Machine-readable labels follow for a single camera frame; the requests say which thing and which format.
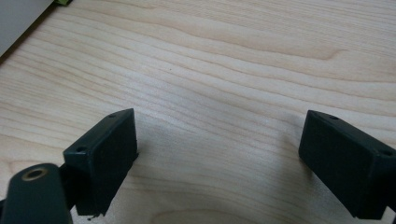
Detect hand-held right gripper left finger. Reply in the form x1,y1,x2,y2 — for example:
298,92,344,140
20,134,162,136
62,107,140,217

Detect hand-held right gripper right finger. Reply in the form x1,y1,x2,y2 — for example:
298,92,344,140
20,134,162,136
297,108,396,220

